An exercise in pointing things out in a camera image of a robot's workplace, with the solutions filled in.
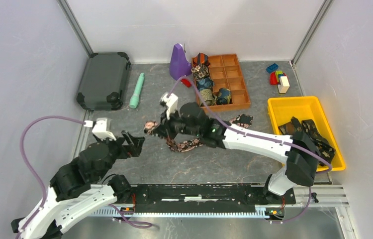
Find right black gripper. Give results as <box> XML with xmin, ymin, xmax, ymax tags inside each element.
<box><xmin>153</xmin><ymin>107</ymin><xmax>201</xmax><ymax>141</ymax></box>

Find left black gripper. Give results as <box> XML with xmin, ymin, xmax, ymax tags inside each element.
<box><xmin>95</xmin><ymin>129</ymin><xmax>145</xmax><ymax>181</ymax></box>

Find black pink rose tie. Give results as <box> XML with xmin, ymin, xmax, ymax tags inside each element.
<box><xmin>144</xmin><ymin>114</ymin><xmax>254</xmax><ymax>153</ymax></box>

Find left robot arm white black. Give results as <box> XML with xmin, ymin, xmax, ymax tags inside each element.
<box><xmin>10</xmin><ymin>131</ymin><xmax>145</xmax><ymax>239</ymax></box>

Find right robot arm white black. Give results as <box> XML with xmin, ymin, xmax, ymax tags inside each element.
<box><xmin>144</xmin><ymin>103</ymin><xmax>320</xmax><ymax>203</ymax></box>

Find dark paisley ties in bin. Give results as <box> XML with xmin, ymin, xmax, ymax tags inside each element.
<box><xmin>278</xmin><ymin>117</ymin><xmax>336</xmax><ymax>164</ymax></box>

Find rolled olive patterned tie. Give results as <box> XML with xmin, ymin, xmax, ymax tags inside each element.
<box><xmin>199</xmin><ymin>89</ymin><xmax>216</xmax><ymax>107</ymax></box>

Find small red block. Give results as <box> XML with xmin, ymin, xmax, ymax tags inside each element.
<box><xmin>181</xmin><ymin>77</ymin><xmax>192</xmax><ymax>88</ymax></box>

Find rolled blue patterned tie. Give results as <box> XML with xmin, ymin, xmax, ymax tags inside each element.
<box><xmin>196</xmin><ymin>77</ymin><xmax>214</xmax><ymax>91</ymax></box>

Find rolled navy gold tie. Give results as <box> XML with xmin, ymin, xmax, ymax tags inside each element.
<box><xmin>216</xmin><ymin>88</ymin><xmax>231</xmax><ymax>105</ymax></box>

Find mint green flashlight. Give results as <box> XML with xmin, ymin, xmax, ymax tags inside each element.
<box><xmin>129</xmin><ymin>73</ymin><xmax>145</xmax><ymax>109</ymax></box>

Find rolled brown floral tie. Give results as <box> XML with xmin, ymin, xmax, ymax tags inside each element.
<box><xmin>191</xmin><ymin>64</ymin><xmax>210</xmax><ymax>80</ymax></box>

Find purple metronome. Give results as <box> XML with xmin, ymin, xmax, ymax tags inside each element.
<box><xmin>169</xmin><ymin>43</ymin><xmax>191</xmax><ymax>80</ymax></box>

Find orange compartment tray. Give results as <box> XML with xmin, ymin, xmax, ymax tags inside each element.
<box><xmin>208</xmin><ymin>53</ymin><xmax>251</xmax><ymax>112</ymax></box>

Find rolled orange black tie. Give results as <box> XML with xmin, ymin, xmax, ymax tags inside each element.
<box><xmin>193</xmin><ymin>52</ymin><xmax>211</xmax><ymax>67</ymax></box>

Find dark green suitcase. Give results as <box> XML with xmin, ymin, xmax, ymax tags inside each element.
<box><xmin>76</xmin><ymin>52</ymin><xmax>131</xmax><ymax>111</ymax></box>

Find yellow plastic bin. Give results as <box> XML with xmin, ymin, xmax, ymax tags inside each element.
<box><xmin>268</xmin><ymin>96</ymin><xmax>346</xmax><ymax>171</ymax></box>

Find blue toy brick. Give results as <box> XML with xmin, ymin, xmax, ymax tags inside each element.
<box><xmin>266</xmin><ymin>63</ymin><xmax>279</xmax><ymax>74</ymax></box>

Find colourful toy block stack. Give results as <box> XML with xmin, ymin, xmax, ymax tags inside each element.
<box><xmin>269</xmin><ymin>70</ymin><xmax>290</xmax><ymax>94</ymax></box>

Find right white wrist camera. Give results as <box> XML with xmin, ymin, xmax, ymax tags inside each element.
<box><xmin>160</xmin><ymin>92</ymin><xmax>179</xmax><ymax>120</ymax></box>

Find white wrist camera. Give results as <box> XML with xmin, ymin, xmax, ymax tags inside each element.
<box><xmin>84</xmin><ymin>118</ymin><xmax>116</xmax><ymax>141</ymax></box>
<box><xmin>160</xmin><ymin>92</ymin><xmax>179</xmax><ymax>120</ymax></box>

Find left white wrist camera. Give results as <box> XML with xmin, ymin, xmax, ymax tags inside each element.
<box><xmin>84</xmin><ymin>118</ymin><xmax>116</xmax><ymax>141</ymax></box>

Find aluminium rail frame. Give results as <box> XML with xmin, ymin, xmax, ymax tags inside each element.
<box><xmin>51</xmin><ymin>184</ymin><xmax>350</xmax><ymax>220</ymax></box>

